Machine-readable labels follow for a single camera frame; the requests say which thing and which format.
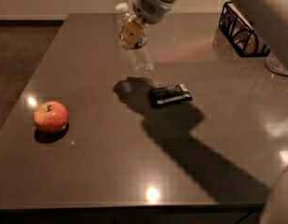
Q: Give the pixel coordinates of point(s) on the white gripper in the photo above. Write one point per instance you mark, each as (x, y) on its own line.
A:
(148, 7)

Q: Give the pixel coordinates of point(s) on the clear plastic water bottle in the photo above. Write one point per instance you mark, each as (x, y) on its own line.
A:
(139, 54)

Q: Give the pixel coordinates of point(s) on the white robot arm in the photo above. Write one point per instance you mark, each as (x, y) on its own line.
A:
(270, 20)

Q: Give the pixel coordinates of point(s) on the black snack bar wrapper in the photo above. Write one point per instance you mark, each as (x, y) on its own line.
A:
(169, 95)

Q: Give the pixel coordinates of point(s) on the red apple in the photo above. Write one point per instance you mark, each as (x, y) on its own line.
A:
(51, 117)

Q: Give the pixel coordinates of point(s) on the black wire basket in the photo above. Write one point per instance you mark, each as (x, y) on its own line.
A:
(240, 33)

